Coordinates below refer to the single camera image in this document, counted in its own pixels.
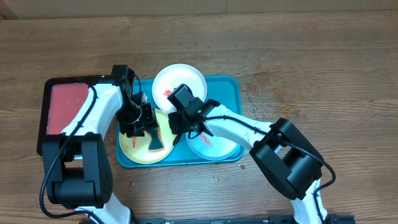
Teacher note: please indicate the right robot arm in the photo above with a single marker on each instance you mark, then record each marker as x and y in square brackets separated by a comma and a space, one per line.
[285, 157]

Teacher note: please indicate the dark green sponge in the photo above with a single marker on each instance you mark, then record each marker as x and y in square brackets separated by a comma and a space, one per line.
[155, 142]

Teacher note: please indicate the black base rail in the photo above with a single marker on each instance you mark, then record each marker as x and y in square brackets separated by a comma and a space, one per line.
[274, 219]

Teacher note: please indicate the dark red-lined tray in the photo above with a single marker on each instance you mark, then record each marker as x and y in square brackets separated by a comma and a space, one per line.
[62, 99]

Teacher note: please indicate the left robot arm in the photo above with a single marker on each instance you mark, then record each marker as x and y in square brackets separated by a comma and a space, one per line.
[77, 173]

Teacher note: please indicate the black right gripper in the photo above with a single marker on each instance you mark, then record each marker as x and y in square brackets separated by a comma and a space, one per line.
[175, 125]

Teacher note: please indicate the white plate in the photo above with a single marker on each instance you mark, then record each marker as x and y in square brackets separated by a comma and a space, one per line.
[170, 78]

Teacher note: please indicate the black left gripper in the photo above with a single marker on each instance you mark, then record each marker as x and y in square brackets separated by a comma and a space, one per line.
[149, 121]

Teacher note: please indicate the teal plastic tray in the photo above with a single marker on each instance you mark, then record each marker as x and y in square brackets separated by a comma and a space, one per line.
[222, 88]

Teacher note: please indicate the yellow-green plate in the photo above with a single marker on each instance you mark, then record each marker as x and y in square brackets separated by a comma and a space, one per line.
[136, 148]

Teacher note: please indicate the light blue plate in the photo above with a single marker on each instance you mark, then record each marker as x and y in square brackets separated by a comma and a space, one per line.
[214, 148]

